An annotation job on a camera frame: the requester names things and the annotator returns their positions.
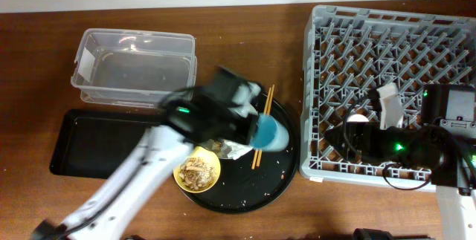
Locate blue cup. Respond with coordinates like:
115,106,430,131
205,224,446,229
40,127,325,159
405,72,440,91
249,114,289,152

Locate brown snack wrapper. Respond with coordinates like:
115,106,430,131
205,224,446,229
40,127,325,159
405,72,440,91
202,140,228,158

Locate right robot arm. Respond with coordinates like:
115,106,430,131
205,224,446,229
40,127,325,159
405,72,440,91
324,82,475,239

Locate clear plastic bin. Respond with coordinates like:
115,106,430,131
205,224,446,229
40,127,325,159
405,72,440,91
71,28,197,108

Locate black rectangular tray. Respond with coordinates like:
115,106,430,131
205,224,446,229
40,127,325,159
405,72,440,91
49,109,159,179

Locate food scraps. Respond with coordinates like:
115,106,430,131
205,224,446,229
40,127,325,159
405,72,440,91
177,158,217,192

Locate wooden chopstick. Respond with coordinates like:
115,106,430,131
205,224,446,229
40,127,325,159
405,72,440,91
253,85,275,169
251,85,274,170

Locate yellow bowl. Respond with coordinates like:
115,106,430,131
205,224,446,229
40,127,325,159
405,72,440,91
173,147,221,193

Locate round black tray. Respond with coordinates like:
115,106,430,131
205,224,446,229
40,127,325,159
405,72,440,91
183,99,300,214

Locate pink cup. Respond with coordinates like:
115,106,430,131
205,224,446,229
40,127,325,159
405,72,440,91
347,114,369,123

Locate right wooden chopstick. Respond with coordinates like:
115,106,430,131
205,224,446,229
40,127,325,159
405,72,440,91
253,85,275,169

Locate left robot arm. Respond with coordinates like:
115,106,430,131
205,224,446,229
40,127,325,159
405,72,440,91
30,68,263,239

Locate grey dishwasher rack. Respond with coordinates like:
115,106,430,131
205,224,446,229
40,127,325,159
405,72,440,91
299,5,475,192

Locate white napkin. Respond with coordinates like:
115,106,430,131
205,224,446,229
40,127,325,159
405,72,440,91
218,140,253,160

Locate left wooden chopstick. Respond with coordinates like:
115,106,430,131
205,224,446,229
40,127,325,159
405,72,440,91
251,85,274,170

